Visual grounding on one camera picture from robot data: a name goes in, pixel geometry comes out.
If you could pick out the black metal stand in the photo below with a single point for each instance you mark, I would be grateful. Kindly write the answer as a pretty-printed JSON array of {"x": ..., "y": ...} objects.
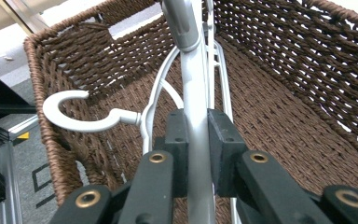
[{"x": 0, "y": 99}]

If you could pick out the aluminium rail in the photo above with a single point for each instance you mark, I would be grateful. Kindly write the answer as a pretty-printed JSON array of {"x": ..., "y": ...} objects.
[{"x": 11, "y": 180}]

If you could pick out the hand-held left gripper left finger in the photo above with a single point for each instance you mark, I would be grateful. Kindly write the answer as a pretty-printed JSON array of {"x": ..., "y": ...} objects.
[{"x": 155, "y": 186}]

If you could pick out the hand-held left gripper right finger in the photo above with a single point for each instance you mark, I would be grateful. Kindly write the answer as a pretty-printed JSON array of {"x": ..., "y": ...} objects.
[{"x": 261, "y": 186}]

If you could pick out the grey plastic clothes hanger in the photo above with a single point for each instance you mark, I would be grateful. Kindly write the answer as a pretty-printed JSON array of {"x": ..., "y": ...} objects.
[
  {"x": 225, "y": 81},
  {"x": 195, "y": 93}
]

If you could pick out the brown wicker basket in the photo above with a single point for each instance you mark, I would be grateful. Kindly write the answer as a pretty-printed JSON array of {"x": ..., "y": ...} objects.
[{"x": 292, "y": 130}]

